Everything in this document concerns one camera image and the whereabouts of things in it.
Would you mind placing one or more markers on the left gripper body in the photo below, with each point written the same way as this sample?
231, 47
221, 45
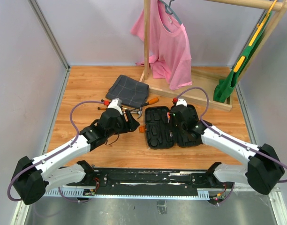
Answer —
122, 127

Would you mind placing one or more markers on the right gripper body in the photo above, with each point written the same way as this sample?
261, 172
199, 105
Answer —
177, 127

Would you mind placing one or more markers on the black plastic tool case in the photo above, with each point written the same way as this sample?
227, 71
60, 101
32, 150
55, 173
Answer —
157, 132

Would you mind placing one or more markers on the orange utility knife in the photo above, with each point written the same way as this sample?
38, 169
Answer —
169, 124

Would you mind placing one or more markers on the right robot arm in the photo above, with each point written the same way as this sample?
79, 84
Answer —
260, 166

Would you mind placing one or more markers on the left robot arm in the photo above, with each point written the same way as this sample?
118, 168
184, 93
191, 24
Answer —
32, 178

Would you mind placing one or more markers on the claw hammer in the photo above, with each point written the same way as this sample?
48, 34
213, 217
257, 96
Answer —
133, 111

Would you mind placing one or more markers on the orange black screwdriver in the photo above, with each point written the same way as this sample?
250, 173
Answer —
150, 102

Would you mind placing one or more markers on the grey folded cloth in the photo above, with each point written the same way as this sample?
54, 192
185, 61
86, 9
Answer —
130, 91

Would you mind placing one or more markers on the wooden clothes rack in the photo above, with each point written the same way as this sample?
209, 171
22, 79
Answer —
202, 95

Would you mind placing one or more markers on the green garment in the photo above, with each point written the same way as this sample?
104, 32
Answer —
226, 86

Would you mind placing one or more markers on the yellow clothes hanger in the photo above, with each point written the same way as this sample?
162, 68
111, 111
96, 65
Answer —
247, 50

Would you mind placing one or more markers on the teal clothes hanger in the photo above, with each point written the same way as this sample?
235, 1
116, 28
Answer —
172, 14

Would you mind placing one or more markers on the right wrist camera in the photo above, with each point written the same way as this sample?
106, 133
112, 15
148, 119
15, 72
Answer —
182, 102

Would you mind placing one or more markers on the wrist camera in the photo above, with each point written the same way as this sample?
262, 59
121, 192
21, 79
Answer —
116, 104
182, 102

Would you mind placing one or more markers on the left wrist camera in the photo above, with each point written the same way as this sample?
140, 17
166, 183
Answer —
116, 104

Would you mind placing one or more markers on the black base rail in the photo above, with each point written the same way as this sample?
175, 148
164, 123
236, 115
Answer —
149, 183

